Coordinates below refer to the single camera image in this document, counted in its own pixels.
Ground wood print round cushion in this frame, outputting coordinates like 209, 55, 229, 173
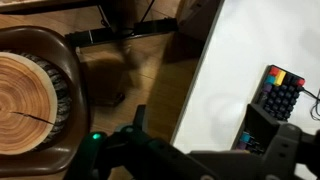
0, 50, 73, 156

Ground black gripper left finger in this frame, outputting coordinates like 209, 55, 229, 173
106, 104, 214, 180

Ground black power strip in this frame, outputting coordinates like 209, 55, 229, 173
64, 17, 179, 48

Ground black keyboard with coloured keys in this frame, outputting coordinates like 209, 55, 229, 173
232, 64, 306, 158

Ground black keyboard cable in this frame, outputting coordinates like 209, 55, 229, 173
300, 85, 320, 122

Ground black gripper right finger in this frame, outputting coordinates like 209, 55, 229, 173
234, 103, 320, 180

